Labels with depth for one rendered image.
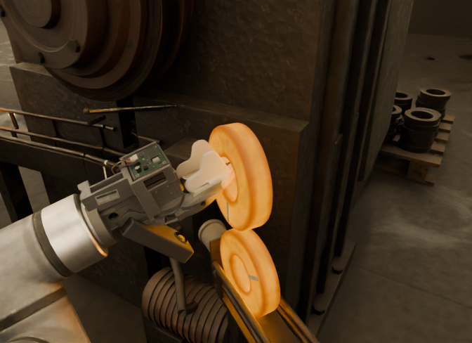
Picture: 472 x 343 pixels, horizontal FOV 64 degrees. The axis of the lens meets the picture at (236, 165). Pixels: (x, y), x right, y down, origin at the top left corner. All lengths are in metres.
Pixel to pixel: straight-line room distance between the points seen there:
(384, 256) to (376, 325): 0.38
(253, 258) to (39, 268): 0.30
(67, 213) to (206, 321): 0.46
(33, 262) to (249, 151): 0.28
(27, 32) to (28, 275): 0.56
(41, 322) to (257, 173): 0.30
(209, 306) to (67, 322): 0.40
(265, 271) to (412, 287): 1.20
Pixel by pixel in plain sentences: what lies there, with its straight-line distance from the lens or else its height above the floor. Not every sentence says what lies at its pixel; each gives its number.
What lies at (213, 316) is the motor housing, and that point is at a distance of 0.85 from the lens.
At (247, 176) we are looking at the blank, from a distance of 0.48.
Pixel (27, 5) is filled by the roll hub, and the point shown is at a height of 1.10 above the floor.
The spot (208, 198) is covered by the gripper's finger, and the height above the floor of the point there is 0.91.
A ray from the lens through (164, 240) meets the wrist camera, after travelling 0.54.
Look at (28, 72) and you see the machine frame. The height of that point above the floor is 0.86.
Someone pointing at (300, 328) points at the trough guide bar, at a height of 0.69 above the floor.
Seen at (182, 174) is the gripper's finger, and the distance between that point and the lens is 0.54.
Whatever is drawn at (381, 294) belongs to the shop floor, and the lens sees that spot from 1.69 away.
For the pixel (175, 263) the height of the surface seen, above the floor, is 0.58.
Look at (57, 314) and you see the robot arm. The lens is 0.52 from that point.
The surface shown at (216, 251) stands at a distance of 0.74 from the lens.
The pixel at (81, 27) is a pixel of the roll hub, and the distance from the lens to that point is 0.78.
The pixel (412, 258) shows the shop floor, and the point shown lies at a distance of 1.89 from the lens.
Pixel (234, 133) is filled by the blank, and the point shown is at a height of 0.98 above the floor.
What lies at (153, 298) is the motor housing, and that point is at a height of 0.51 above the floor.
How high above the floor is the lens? 1.20
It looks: 30 degrees down
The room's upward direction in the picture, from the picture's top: straight up
